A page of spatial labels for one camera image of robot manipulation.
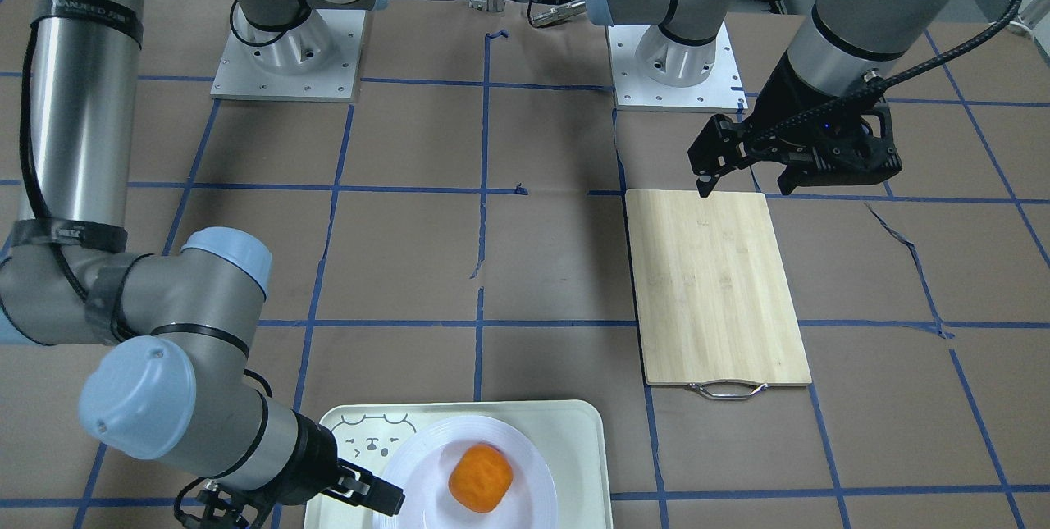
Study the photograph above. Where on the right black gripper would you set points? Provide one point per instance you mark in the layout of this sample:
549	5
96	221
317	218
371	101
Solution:
315	449

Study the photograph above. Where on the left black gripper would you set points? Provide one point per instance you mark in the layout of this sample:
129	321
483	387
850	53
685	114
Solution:
780	99

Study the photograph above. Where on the white round plate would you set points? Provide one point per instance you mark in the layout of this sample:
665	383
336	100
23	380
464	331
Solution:
423	467

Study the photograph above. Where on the orange fruit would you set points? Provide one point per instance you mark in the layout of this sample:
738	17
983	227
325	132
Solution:
481	478

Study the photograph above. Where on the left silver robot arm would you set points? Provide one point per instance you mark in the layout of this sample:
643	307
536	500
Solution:
822	113

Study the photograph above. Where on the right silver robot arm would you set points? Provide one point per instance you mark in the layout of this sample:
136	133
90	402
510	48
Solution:
179	328

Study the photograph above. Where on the cream bear tray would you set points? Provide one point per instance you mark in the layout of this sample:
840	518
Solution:
567	432

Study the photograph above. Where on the bamboo cutting board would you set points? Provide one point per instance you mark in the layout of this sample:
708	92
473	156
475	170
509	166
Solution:
713	302

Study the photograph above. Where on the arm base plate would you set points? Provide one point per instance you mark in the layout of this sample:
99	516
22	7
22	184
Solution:
653	74
315	62

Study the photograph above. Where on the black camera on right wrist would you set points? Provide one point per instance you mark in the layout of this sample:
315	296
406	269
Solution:
223	507

